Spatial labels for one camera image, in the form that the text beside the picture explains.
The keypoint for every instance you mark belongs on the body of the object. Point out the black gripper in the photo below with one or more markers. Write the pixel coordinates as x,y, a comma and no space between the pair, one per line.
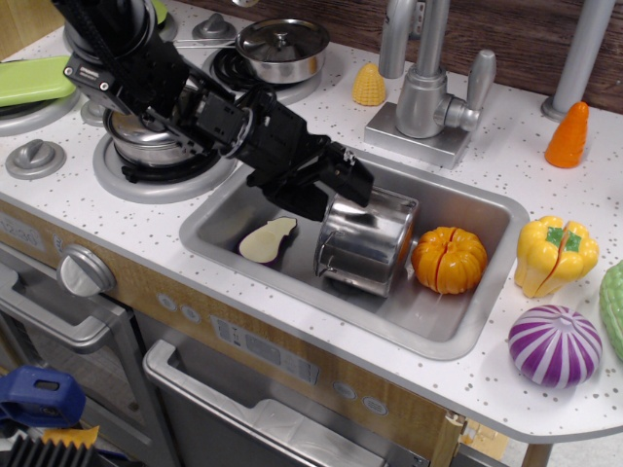
288,163

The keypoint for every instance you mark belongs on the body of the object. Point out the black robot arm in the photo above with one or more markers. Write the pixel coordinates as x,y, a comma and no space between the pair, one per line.
120,61

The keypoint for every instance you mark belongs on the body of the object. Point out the grey sink basin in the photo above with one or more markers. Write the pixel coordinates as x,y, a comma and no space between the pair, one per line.
441,327

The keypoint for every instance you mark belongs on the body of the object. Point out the lidded steel pot on burner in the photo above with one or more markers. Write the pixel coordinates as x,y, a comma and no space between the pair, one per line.
139,144

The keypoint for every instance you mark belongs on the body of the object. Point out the toy eggplant half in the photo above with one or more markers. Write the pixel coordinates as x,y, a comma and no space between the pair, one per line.
262,246

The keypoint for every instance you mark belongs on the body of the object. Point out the yellow toy corn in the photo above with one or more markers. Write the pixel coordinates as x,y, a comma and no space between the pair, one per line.
368,88

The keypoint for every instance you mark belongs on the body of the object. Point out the silver toy faucet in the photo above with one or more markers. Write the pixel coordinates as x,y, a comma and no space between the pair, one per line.
427,122

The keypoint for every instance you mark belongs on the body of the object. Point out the orange toy pumpkin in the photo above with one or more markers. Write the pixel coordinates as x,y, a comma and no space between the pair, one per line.
449,260

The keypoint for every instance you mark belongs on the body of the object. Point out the steel saucepan with lid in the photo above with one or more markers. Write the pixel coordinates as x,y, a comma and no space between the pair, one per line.
280,51

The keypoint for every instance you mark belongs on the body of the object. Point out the front right stove burner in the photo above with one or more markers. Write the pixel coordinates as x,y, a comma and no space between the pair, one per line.
107,165

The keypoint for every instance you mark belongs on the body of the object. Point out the grey stove knob rear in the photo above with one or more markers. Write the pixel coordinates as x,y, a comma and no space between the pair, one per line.
214,28

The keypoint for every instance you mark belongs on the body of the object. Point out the grey stove knob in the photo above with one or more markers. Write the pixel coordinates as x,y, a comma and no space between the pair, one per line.
214,28
35,160
92,113

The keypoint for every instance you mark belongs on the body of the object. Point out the rear left stove burner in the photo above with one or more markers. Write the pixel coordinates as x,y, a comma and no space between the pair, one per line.
167,28

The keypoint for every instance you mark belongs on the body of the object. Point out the yellow toy bell pepper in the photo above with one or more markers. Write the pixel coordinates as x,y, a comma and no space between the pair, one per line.
552,253

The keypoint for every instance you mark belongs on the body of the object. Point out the orange toy carrot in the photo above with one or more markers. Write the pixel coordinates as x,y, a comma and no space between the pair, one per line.
567,145

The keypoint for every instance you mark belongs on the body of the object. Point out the green round plate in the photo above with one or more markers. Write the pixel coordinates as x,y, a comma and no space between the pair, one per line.
160,11

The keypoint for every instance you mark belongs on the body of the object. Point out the grey stove knob left centre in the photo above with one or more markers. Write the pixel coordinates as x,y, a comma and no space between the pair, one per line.
92,113

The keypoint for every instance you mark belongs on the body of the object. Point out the grey oven knob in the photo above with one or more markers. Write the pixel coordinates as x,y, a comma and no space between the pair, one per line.
83,274

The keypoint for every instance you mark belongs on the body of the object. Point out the purple striped toy onion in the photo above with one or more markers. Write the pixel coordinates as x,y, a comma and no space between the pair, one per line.
555,346

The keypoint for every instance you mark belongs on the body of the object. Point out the grey stove knob front left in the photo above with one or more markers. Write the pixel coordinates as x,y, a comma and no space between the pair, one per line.
35,160

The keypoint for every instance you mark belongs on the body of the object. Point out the green toy vegetable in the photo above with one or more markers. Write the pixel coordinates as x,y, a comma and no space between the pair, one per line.
611,307

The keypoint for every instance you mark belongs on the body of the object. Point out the front left stove burner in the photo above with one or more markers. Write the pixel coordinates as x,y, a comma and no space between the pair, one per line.
20,119

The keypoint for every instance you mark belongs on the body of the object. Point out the green rectangular plate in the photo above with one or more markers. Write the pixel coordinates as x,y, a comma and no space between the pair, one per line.
33,80

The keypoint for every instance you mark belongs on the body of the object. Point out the blue clamp tool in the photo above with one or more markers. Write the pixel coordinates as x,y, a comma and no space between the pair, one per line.
41,397

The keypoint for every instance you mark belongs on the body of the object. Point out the grey dishwasher door handle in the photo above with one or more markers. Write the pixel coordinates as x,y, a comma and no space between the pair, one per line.
227,417

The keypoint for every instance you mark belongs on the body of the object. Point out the grey oven door handle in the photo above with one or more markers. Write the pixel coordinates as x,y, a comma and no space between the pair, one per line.
81,325

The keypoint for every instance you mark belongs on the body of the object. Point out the grey vertical post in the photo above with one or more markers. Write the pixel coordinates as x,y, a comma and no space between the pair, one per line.
584,48

